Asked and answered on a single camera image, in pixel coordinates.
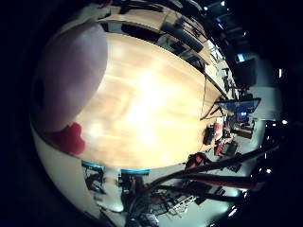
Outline pink plush toy red feet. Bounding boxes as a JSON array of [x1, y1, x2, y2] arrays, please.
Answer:
[[31, 22, 109, 157]]

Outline red cable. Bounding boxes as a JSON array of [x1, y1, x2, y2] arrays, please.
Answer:
[[176, 173, 258, 190]]

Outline monitor with blue screen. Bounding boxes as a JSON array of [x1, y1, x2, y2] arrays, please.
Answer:
[[217, 97, 262, 124]]

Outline black office chair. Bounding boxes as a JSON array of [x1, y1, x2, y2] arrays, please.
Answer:
[[160, 20, 205, 54]]

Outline black cable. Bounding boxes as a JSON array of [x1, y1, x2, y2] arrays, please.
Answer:
[[129, 143, 281, 218]]

